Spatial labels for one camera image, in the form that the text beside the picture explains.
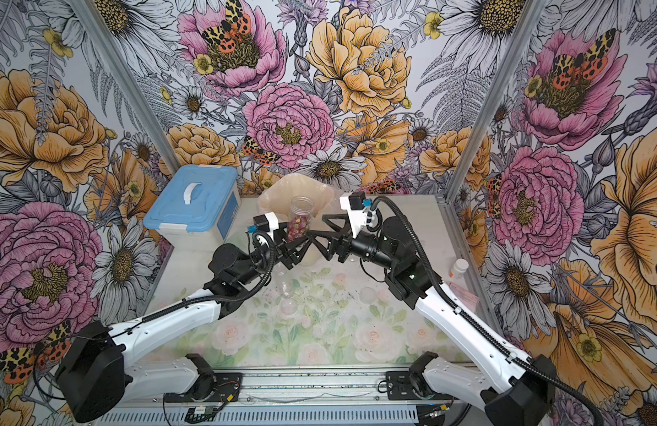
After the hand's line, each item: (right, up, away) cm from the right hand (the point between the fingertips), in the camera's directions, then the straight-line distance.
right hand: (314, 232), depth 62 cm
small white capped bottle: (+47, -13, +29) cm, 57 cm away
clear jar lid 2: (+16, -23, +30) cm, 41 cm away
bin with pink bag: (-15, +11, +30) cm, 36 cm away
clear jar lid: (-11, -26, +27) cm, 39 cm away
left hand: (-1, 0, +5) cm, 5 cm away
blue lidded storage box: (-45, +8, +34) cm, 57 cm away
